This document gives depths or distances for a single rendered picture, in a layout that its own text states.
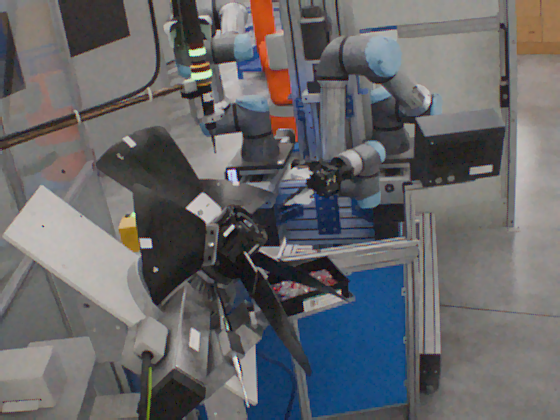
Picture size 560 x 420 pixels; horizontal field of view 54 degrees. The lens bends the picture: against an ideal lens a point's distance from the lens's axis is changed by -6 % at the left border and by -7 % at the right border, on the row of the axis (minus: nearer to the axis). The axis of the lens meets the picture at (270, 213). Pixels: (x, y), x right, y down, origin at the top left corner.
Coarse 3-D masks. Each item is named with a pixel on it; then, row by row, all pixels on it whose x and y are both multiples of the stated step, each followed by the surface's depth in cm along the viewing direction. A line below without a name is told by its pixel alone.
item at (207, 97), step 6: (210, 84) 129; (204, 90) 129; (210, 90) 130; (204, 96) 129; (210, 96) 130; (204, 102) 130; (210, 102) 130; (204, 108) 131; (210, 108) 131; (204, 114) 131; (210, 114) 131; (210, 126) 133
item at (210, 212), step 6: (198, 198) 137; (204, 198) 137; (210, 198) 137; (192, 204) 136; (198, 204) 136; (204, 204) 137; (210, 204) 137; (216, 204) 137; (192, 210) 135; (204, 210) 136; (210, 210) 136; (216, 210) 137; (204, 216) 136; (210, 216) 136; (216, 216) 136; (210, 222) 135
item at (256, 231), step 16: (240, 208) 137; (224, 224) 130; (240, 224) 130; (256, 224) 138; (224, 240) 130; (240, 240) 129; (256, 240) 130; (224, 256) 131; (240, 256) 132; (208, 272) 131; (224, 272) 133
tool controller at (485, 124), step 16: (464, 112) 175; (480, 112) 174; (416, 128) 175; (432, 128) 170; (448, 128) 169; (464, 128) 168; (480, 128) 168; (496, 128) 167; (416, 144) 179; (432, 144) 169; (448, 144) 170; (464, 144) 170; (480, 144) 170; (496, 144) 171; (416, 160) 182; (432, 160) 173; (448, 160) 173; (464, 160) 174; (480, 160) 174; (496, 160) 175; (432, 176) 177; (448, 176) 175; (464, 176) 178; (480, 176) 179
